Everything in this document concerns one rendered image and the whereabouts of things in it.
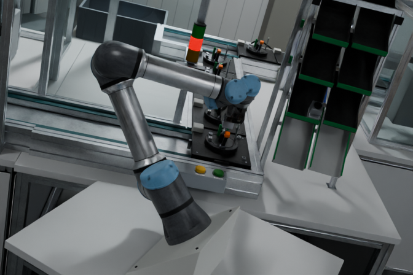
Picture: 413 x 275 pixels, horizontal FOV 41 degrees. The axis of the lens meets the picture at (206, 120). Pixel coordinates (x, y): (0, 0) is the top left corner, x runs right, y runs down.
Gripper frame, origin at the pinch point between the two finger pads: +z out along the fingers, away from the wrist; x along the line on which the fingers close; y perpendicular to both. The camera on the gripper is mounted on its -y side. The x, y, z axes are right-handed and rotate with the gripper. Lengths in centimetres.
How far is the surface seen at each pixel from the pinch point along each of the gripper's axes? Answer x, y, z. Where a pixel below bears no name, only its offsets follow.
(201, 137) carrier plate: -8.1, 7.7, 12.6
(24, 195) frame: -71, 45, 11
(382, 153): 90, -17, 51
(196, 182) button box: -9.1, 31.3, -3.9
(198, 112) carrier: -9.7, -9.1, 28.2
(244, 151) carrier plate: 10.0, 11.0, 9.5
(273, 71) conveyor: 38, -73, 93
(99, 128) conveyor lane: -50, 12, 16
